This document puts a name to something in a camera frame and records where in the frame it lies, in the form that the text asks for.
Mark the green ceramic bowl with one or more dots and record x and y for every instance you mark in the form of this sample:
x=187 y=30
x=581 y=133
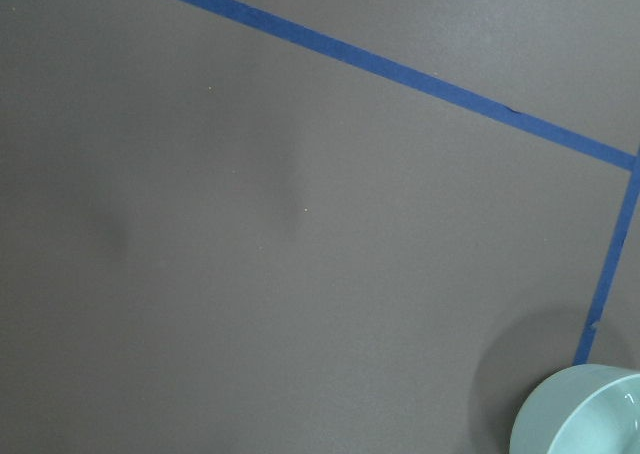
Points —
x=588 y=408

